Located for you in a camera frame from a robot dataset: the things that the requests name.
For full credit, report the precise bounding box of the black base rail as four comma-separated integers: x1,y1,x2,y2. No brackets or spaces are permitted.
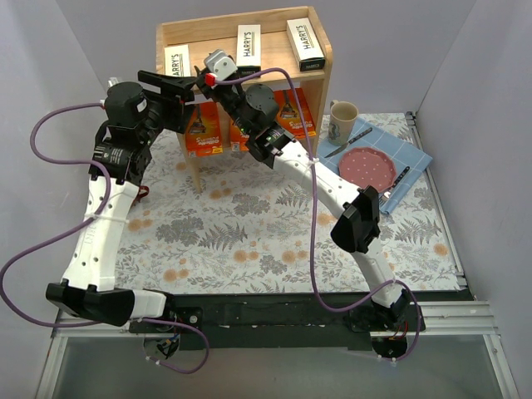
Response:
72,286,475,352

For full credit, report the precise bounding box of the white red floral cup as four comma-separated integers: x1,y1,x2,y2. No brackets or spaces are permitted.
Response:
133,185,150,204

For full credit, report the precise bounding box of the cream patterned mug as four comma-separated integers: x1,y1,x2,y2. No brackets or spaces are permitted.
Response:
328,100,359,146

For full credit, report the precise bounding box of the black handled fork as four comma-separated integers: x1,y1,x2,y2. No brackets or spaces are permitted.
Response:
379,166,411,207

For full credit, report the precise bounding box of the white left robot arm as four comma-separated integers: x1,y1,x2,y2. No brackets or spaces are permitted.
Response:
46,71,195,333

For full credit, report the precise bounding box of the orange Gillette razor box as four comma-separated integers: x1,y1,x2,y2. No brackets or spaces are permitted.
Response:
229,121,249,152
273,87,316,140
185,102,224,158

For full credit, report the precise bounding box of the floral table mat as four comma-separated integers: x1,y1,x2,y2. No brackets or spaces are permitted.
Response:
78,114,469,297

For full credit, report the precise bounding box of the black handled knife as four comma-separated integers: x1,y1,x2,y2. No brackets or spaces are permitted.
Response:
325,127,373,158

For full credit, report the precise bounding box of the pink dotted plate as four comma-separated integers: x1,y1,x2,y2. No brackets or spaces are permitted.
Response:
338,147,397,193

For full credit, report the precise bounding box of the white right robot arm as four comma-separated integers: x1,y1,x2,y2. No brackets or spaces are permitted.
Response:
195,69,411,331

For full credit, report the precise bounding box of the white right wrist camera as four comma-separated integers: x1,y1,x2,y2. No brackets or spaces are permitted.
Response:
204,49,238,87

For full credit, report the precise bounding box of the wooden two-tier shelf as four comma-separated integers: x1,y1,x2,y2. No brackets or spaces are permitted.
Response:
155,4,334,195

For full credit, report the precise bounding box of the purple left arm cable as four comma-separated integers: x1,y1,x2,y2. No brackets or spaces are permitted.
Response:
0,101,210,374

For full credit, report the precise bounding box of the blue checkered cloth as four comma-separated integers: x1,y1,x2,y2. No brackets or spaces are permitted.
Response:
318,118,435,215

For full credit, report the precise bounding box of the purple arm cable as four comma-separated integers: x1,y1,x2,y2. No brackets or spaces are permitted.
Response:
214,66,423,362
0,101,210,374

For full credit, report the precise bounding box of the white Harry's razor box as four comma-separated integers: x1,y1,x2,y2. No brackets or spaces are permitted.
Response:
287,17,325,71
236,24,262,76
164,44,192,77

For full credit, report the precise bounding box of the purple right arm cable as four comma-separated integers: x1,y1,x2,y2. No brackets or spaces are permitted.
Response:
214,66,423,362

